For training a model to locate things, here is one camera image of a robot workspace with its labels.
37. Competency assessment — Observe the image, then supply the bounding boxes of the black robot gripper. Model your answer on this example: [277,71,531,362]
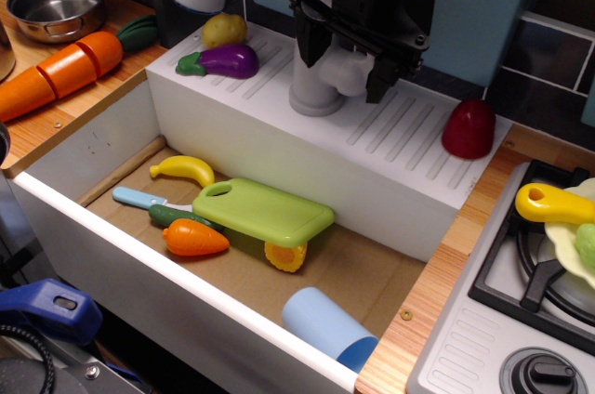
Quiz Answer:
[295,0,434,103]

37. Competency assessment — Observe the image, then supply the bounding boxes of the grey toy faucet with lever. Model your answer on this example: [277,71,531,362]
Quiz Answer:
[288,0,378,117]

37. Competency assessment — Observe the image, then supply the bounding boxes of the purple toy eggplant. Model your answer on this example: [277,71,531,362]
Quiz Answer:
[175,44,260,79]

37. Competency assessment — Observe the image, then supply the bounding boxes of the toy potato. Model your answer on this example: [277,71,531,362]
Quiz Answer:
[202,14,247,48]

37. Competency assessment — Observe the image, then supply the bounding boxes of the red toy pepper half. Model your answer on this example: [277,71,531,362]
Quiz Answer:
[442,99,496,160]

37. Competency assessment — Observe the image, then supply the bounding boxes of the green toy cutting board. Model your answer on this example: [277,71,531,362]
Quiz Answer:
[192,178,335,248]

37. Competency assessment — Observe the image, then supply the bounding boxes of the yellow toy banana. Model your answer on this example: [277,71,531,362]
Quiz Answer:
[149,155,216,188]

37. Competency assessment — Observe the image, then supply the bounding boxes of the yellow toy corn piece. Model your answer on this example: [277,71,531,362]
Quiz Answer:
[264,243,308,273]

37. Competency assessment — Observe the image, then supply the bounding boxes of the white toy sink unit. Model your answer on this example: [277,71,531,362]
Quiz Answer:
[11,26,489,393]

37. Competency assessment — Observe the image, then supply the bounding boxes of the small orange toy carrot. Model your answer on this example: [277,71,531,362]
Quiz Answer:
[163,218,230,256]

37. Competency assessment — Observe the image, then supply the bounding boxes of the green toy cucumber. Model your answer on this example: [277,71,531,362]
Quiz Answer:
[148,204,224,232]

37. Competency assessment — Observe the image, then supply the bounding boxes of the light blue plastic cup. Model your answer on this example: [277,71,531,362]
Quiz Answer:
[282,287,378,373]

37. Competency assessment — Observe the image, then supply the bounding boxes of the toy stove top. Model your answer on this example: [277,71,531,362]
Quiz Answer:
[405,160,594,393]

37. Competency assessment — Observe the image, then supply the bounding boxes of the steel pot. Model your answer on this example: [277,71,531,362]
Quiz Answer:
[7,0,107,44]

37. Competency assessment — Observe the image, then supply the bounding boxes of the pale green toy cabbage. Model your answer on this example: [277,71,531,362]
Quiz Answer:
[575,223,595,268]

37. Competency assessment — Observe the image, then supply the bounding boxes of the large wooden toy carrot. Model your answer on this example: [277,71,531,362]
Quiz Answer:
[1,15,159,123]

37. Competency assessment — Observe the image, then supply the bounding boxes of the steel container edge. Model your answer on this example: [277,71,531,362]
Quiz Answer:
[0,24,16,81]

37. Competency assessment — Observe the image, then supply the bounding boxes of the black stove knob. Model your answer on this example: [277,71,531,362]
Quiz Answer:
[499,348,588,394]

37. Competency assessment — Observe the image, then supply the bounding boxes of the blue clamp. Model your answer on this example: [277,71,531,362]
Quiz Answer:
[1,279,103,345]

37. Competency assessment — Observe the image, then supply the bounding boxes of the blue handled toy knife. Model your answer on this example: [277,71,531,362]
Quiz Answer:
[112,187,192,212]

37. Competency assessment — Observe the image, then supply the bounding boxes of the yellow handled toy pan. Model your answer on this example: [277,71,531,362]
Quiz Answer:
[515,178,594,285]

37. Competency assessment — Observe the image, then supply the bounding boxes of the black braided cable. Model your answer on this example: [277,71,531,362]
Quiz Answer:
[0,323,58,394]

